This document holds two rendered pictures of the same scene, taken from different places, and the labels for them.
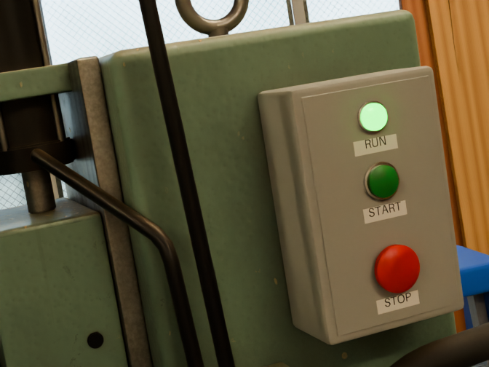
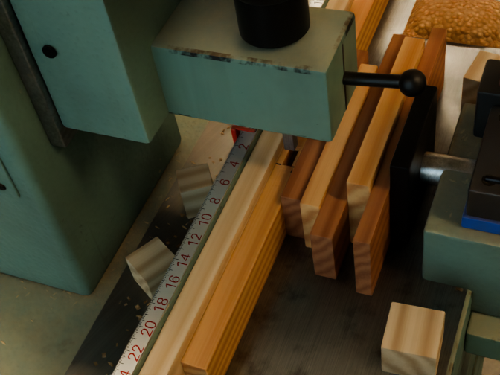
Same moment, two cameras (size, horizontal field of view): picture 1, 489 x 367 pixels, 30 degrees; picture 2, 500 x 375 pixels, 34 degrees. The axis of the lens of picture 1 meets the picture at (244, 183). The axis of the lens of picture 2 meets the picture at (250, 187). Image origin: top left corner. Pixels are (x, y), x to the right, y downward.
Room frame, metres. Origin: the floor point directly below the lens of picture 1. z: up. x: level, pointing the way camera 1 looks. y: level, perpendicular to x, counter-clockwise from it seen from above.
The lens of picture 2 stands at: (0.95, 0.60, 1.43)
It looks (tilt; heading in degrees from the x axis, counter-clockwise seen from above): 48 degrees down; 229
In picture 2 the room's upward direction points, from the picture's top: 12 degrees counter-clockwise
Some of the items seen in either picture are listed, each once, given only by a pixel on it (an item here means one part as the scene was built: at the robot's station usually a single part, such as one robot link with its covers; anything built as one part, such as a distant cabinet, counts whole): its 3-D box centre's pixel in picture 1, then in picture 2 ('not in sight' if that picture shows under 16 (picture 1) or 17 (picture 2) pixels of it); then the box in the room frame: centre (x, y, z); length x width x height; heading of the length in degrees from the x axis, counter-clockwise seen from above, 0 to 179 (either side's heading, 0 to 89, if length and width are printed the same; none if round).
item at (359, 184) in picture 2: not in sight; (388, 138); (0.55, 0.33, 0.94); 0.17 x 0.02 x 0.07; 19
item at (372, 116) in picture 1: (374, 116); not in sight; (0.55, -0.08, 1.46); 0.02 x 0.01 x 0.02; 109
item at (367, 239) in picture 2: not in sight; (404, 152); (0.56, 0.35, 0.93); 0.25 x 0.01 x 0.07; 19
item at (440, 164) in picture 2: not in sight; (452, 171); (0.57, 0.40, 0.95); 0.09 x 0.07 x 0.09; 19
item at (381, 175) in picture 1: (383, 181); not in sight; (0.55, -0.08, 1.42); 0.02 x 0.01 x 0.02; 109
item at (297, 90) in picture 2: not in sight; (257, 70); (0.62, 0.26, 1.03); 0.14 x 0.07 x 0.09; 109
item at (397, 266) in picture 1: (397, 268); not in sight; (0.55, -0.09, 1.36); 0.03 x 0.01 x 0.03; 109
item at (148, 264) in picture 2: not in sight; (155, 269); (0.72, 0.18, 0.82); 0.04 x 0.04 x 0.04; 78
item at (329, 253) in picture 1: (361, 200); not in sight; (0.59, -0.07, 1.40); 0.10 x 0.06 x 0.16; 109
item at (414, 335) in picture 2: not in sight; (413, 341); (0.69, 0.45, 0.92); 0.04 x 0.04 x 0.03; 23
